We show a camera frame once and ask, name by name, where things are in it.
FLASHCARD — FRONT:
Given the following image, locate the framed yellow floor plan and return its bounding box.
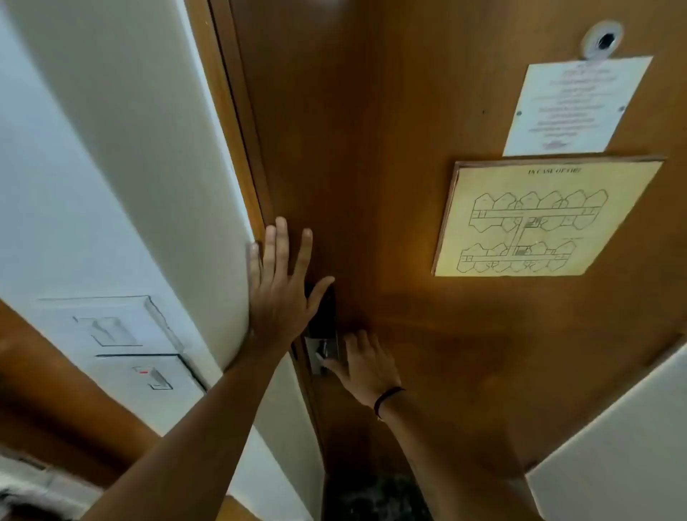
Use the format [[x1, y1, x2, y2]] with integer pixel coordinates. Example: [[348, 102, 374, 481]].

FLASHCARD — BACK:
[[431, 155, 668, 278]]

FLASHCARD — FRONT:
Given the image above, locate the white single switch plate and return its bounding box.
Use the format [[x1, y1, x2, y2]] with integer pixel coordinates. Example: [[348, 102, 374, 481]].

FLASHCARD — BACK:
[[94, 353, 209, 437]]

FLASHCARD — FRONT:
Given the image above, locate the person's left hand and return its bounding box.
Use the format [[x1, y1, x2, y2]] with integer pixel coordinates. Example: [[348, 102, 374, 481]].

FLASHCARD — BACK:
[[246, 216, 336, 371]]

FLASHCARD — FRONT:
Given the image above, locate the person's left forearm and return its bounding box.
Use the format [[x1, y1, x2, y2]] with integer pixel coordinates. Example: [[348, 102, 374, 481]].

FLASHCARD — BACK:
[[80, 346, 293, 521]]

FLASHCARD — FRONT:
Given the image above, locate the person's right hand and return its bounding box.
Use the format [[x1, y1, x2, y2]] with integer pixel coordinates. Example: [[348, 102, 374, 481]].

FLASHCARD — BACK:
[[316, 329, 404, 413]]

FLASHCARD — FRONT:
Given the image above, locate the black door handle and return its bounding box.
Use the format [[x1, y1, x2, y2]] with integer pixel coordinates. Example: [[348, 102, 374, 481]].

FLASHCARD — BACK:
[[303, 281, 342, 376]]

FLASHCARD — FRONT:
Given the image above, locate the silver door peephole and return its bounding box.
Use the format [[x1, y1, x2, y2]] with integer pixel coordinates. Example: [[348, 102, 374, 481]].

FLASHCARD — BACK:
[[581, 20, 625, 60]]

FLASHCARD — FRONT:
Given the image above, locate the brown wooden closet door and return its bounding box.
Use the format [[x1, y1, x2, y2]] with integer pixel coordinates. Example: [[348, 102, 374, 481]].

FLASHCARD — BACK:
[[0, 300, 162, 490]]

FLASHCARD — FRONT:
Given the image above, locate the white double switch plate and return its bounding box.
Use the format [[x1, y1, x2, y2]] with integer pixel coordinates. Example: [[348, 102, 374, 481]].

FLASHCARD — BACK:
[[37, 293, 186, 358]]

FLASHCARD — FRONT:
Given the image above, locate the person's right forearm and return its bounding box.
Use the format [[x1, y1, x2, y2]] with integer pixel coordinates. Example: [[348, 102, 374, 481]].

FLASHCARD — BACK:
[[377, 390, 546, 521]]

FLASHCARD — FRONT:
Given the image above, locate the white paper notice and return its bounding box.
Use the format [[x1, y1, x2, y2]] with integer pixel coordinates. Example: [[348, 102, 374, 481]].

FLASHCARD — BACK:
[[502, 55, 655, 157]]

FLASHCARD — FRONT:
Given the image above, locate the black wristband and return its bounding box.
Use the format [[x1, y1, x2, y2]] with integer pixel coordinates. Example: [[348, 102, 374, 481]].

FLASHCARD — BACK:
[[373, 386, 407, 421]]

